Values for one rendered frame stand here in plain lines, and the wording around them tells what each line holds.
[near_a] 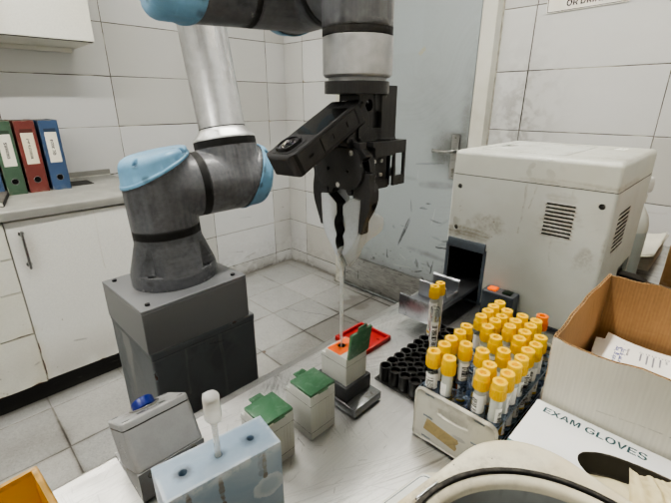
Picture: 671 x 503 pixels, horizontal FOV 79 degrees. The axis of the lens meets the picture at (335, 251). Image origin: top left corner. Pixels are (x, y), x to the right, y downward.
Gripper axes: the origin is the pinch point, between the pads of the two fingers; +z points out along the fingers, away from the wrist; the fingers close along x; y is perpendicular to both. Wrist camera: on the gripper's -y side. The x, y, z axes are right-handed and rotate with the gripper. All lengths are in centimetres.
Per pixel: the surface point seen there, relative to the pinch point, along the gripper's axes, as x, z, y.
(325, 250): 181, 90, 171
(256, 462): -8.7, 11.3, -19.8
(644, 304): -27.5, 8.8, 32.8
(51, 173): 192, 13, 8
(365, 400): -4.7, 19.0, -0.3
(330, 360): 0.2, 14.3, -2.0
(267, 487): -8.9, 14.8, -19.0
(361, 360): -2.8, 14.4, 1.0
